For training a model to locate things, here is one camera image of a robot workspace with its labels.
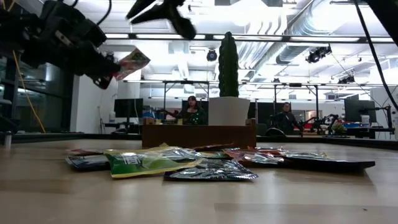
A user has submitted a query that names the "white hexagonal plant pot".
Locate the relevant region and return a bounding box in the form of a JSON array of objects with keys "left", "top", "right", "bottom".
[{"left": 208, "top": 96, "right": 251, "bottom": 126}]

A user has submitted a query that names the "dark blue blueberry tea packet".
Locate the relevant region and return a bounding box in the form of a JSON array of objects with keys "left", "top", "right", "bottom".
[
  {"left": 64, "top": 154, "right": 111, "bottom": 172},
  {"left": 164, "top": 158, "right": 259, "bottom": 182},
  {"left": 281, "top": 155, "right": 376, "bottom": 172}
]

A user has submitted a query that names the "yellow cable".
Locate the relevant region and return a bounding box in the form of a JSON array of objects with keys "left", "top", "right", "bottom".
[{"left": 0, "top": 0, "right": 47, "bottom": 134}]

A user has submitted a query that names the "wooden tea organizer box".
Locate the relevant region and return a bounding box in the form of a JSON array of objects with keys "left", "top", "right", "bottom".
[{"left": 141, "top": 117, "right": 257, "bottom": 149}]

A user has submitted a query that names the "black computer monitor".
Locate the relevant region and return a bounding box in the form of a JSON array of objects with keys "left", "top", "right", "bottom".
[
  {"left": 344, "top": 94, "right": 377, "bottom": 124},
  {"left": 113, "top": 98, "right": 144, "bottom": 119},
  {"left": 248, "top": 101, "right": 276, "bottom": 126}
]

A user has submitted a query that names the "silver ventilation duct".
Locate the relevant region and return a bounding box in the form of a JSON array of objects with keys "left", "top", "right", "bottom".
[{"left": 238, "top": 0, "right": 330, "bottom": 82}]

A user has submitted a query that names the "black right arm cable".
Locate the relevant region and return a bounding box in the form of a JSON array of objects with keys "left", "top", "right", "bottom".
[{"left": 353, "top": 0, "right": 398, "bottom": 110}]

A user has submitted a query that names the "small green potted plant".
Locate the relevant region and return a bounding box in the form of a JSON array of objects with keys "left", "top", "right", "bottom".
[{"left": 331, "top": 123, "right": 347, "bottom": 135}]

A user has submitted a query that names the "green cactus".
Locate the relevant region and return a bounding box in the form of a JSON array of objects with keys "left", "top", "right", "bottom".
[{"left": 218, "top": 30, "right": 239, "bottom": 98}]

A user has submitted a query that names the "black ceiling spotlight cluster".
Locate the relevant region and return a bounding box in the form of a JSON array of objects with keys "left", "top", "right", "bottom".
[{"left": 305, "top": 45, "right": 333, "bottom": 64}]

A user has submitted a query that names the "person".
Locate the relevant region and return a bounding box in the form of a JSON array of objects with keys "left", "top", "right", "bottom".
[
  {"left": 166, "top": 95, "right": 208, "bottom": 126},
  {"left": 269, "top": 101, "right": 304, "bottom": 137}
]

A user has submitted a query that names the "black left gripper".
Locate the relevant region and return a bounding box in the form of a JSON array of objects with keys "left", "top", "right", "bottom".
[{"left": 21, "top": 34, "right": 121, "bottom": 90}]

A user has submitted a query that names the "black ceiling light rail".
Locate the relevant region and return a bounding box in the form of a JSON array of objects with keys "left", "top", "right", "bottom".
[{"left": 104, "top": 32, "right": 398, "bottom": 44}]

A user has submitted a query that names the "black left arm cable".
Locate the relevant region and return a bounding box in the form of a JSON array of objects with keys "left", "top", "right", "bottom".
[{"left": 70, "top": 0, "right": 113, "bottom": 26}]

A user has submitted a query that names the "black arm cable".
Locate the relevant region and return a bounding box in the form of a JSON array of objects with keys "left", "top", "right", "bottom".
[
  {"left": 353, "top": 0, "right": 398, "bottom": 110},
  {"left": 70, "top": 0, "right": 113, "bottom": 26}
]

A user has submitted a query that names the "tall black desk frame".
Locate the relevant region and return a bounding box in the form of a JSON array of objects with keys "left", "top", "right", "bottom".
[
  {"left": 273, "top": 82, "right": 320, "bottom": 125},
  {"left": 163, "top": 80, "right": 210, "bottom": 124}
]

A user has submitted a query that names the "silver table post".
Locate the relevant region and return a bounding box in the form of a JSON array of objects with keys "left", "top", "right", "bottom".
[{"left": 2, "top": 130, "right": 13, "bottom": 149}]

